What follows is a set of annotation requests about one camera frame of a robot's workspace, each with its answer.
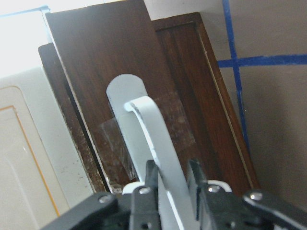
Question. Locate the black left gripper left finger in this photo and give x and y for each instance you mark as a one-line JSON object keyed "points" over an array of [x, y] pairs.
{"points": [[104, 211]]}

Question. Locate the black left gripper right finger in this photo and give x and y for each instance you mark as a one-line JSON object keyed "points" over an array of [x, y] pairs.
{"points": [[215, 208]]}

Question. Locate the white plastic drawer handle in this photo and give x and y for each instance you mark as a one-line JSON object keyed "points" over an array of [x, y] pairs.
{"points": [[147, 138]]}

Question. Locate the dark wooden drawer front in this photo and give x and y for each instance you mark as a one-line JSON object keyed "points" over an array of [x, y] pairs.
{"points": [[93, 45]]}

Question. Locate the white appliance with orange line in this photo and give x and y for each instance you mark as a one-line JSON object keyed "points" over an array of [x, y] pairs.
{"points": [[41, 172]]}

